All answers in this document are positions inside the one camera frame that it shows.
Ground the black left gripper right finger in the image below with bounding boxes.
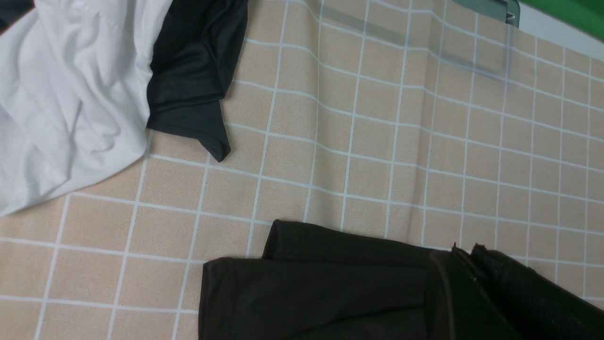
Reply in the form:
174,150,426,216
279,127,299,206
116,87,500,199
471,245,604,340

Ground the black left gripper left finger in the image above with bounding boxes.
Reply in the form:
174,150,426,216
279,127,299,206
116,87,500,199
427,248,523,340

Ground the dark gray long-sleeve top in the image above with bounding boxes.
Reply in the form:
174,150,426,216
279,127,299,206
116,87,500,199
198,220,454,340

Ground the beige checkered tablecloth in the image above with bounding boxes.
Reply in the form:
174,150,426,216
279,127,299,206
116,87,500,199
1,0,603,340

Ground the green backdrop cloth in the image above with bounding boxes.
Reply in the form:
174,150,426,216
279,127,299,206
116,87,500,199
522,0,604,41

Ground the green metal bar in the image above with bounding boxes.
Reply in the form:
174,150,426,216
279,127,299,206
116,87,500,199
454,0,520,28

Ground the dark gray crumpled garment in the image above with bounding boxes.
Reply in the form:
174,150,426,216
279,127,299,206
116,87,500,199
147,0,248,162

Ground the white crumpled garment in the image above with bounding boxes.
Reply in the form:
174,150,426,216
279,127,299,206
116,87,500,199
0,0,172,216

